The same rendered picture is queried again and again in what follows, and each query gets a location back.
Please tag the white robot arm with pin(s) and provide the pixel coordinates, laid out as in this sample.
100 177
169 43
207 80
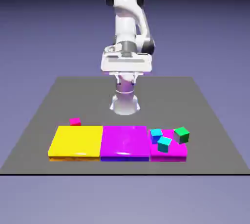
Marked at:
125 8

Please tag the large magenta box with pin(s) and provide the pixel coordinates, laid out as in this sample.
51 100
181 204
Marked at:
175 149

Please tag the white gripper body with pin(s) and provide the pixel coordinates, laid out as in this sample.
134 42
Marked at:
126 65

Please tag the small cyan cube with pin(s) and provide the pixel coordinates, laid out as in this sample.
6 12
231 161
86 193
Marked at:
156 133
164 143

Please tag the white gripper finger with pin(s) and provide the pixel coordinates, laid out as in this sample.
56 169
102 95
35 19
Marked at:
118 79
134 79

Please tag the large yellow box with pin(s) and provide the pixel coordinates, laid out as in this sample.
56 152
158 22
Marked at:
76 141

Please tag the large purple box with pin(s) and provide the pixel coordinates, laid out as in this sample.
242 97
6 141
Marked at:
125 141

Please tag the small green cube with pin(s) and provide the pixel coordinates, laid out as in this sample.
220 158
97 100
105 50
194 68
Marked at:
182 135

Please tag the small pink cube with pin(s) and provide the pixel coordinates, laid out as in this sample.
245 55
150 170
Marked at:
75 121

